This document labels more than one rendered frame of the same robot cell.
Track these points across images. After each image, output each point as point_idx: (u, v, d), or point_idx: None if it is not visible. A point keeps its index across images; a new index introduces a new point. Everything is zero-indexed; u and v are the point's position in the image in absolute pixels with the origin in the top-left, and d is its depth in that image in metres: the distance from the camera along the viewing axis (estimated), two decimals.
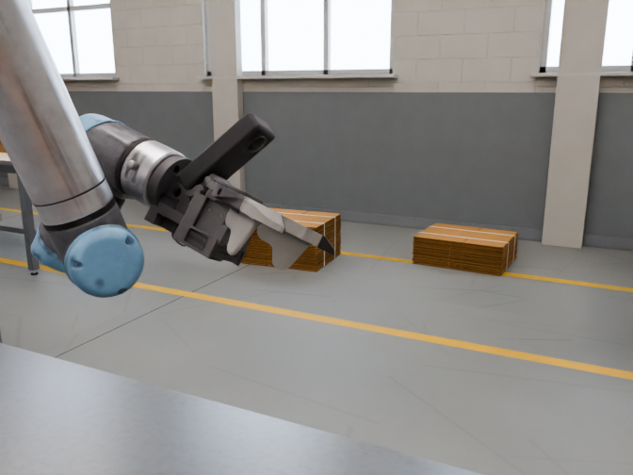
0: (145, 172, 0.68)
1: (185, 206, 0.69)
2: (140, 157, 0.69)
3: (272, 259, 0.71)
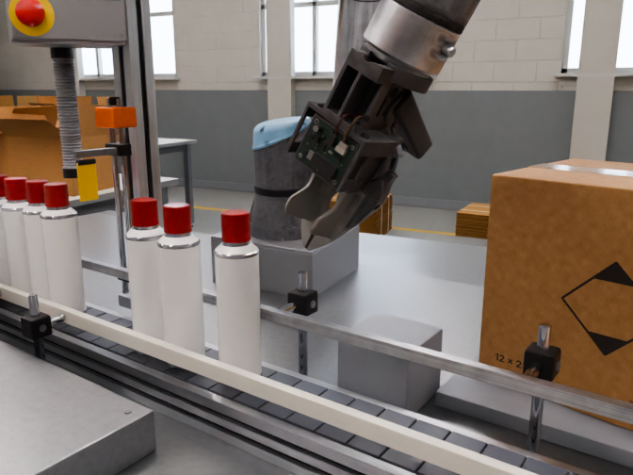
0: (434, 71, 0.51)
1: (377, 108, 0.53)
2: (448, 51, 0.52)
3: (296, 194, 0.58)
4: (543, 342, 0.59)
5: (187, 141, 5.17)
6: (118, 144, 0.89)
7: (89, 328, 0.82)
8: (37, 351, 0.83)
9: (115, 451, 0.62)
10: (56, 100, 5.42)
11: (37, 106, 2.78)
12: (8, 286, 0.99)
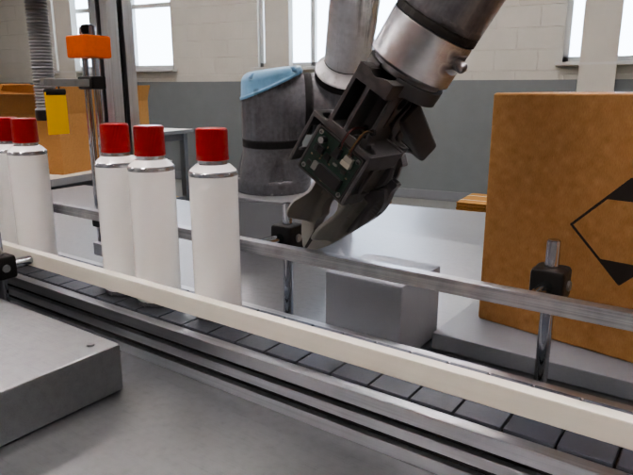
0: (445, 86, 0.50)
1: (383, 121, 0.52)
2: (460, 65, 0.50)
3: (298, 199, 0.58)
4: (552, 258, 0.53)
5: (184, 130, 5.11)
6: (90, 75, 0.83)
7: (56, 269, 0.76)
8: (1, 294, 0.76)
9: (74, 385, 0.56)
10: None
11: (26, 84, 2.71)
12: None
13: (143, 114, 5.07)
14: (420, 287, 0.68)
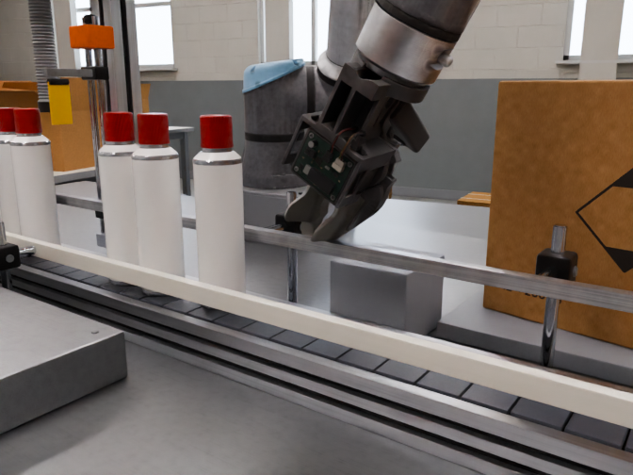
0: (431, 81, 0.49)
1: (372, 120, 0.52)
2: (446, 58, 0.50)
3: (294, 203, 0.58)
4: (559, 244, 0.53)
5: (185, 129, 5.11)
6: (93, 66, 0.82)
7: (60, 258, 0.76)
8: (4, 284, 0.76)
9: (79, 371, 0.55)
10: None
11: (27, 81, 2.71)
12: None
13: (144, 112, 5.06)
14: (425, 276, 0.67)
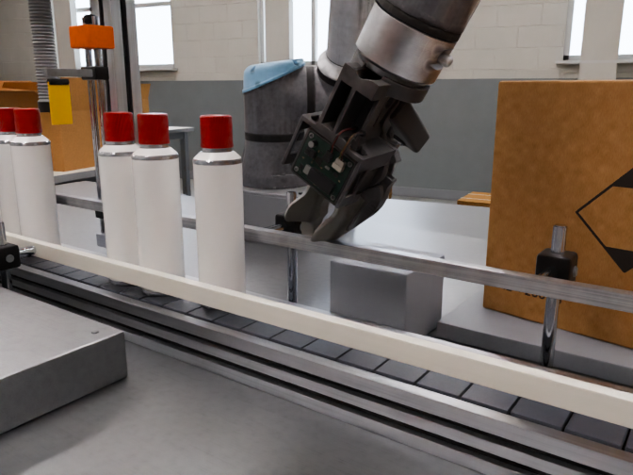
0: (431, 81, 0.49)
1: (372, 120, 0.52)
2: (446, 58, 0.50)
3: (294, 203, 0.58)
4: (559, 244, 0.53)
5: (185, 129, 5.11)
6: (93, 66, 0.82)
7: (60, 258, 0.76)
8: (4, 284, 0.76)
9: (79, 371, 0.55)
10: None
11: (27, 81, 2.71)
12: None
13: (144, 112, 5.06)
14: (425, 276, 0.67)
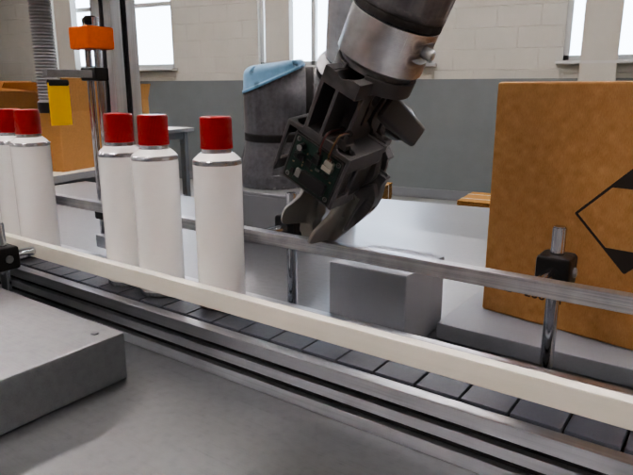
0: (415, 76, 0.49)
1: (360, 119, 0.51)
2: (429, 52, 0.49)
3: (289, 205, 0.58)
4: (559, 245, 0.53)
5: (185, 129, 5.11)
6: (93, 67, 0.82)
7: (59, 259, 0.76)
8: (4, 285, 0.76)
9: (78, 373, 0.55)
10: None
11: (27, 81, 2.71)
12: None
13: (144, 112, 5.06)
14: (425, 277, 0.67)
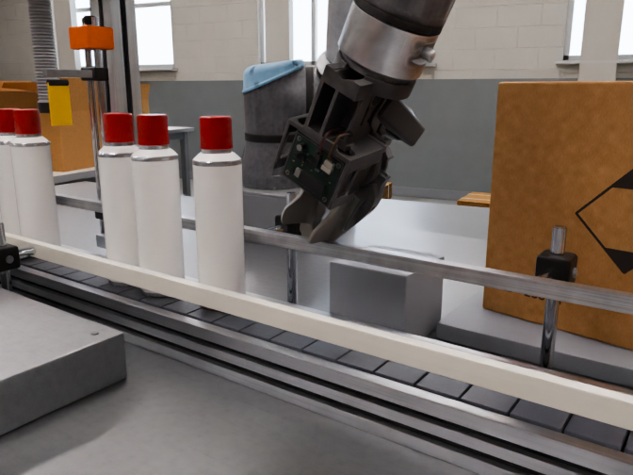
0: (415, 76, 0.49)
1: (360, 119, 0.51)
2: (429, 52, 0.49)
3: (289, 205, 0.58)
4: (559, 245, 0.53)
5: (185, 129, 5.11)
6: (93, 67, 0.82)
7: (59, 259, 0.76)
8: (4, 285, 0.76)
9: (78, 373, 0.55)
10: None
11: (27, 81, 2.71)
12: None
13: (144, 112, 5.06)
14: (425, 277, 0.67)
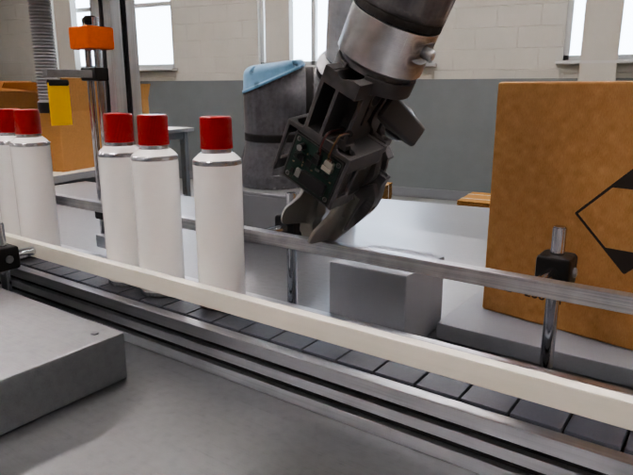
0: (415, 76, 0.49)
1: (360, 119, 0.51)
2: (429, 52, 0.49)
3: (289, 205, 0.58)
4: (559, 245, 0.53)
5: (185, 129, 5.11)
6: (93, 67, 0.82)
7: (59, 259, 0.76)
8: (4, 285, 0.76)
9: (78, 373, 0.55)
10: None
11: (27, 81, 2.71)
12: None
13: (144, 112, 5.06)
14: (425, 277, 0.67)
